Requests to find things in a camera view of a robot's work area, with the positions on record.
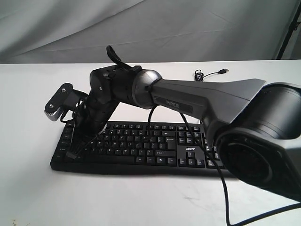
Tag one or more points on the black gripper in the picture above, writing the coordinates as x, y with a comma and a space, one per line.
90, 119

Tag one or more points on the black acer keyboard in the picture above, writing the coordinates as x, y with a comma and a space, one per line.
136, 148

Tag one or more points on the grey black piper robot arm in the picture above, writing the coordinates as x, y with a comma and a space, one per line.
255, 126

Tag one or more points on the black tripod stand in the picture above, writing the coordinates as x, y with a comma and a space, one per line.
293, 26

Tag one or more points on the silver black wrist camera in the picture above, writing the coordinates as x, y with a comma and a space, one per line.
65, 99

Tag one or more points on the grey backdrop cloth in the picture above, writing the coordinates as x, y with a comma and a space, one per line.
78, 31

